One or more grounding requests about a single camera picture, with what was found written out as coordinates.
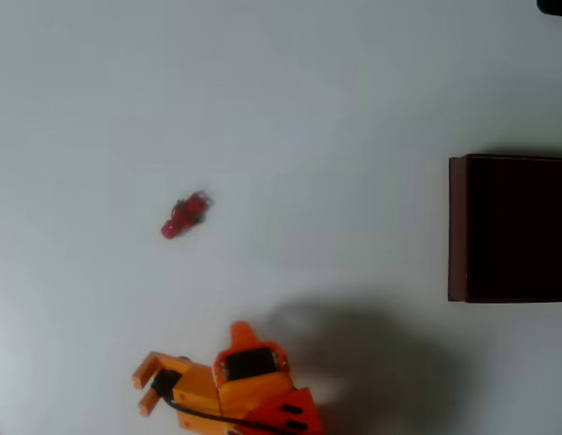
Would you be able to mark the black object at corner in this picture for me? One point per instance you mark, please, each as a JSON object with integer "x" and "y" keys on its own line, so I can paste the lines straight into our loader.
{"x": 555, "y": 6}

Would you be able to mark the light orange gripper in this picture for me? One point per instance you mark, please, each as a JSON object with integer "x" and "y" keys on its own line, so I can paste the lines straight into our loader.
{"x": 251, "y": 364}

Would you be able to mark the light orange camera bracket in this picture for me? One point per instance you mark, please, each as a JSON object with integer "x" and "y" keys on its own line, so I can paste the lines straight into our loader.
{"x": 147, "y": 367}

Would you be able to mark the dark brown box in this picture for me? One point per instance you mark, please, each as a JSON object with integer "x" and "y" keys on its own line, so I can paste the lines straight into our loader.
{"x": 516, "y": 231}

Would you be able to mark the small red toy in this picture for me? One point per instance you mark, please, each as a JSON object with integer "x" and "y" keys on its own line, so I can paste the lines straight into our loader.
{"x": 181, "y": 217}

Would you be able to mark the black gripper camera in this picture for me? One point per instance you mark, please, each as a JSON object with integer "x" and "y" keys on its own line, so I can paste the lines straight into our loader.
{"x": 165, "y": 383}

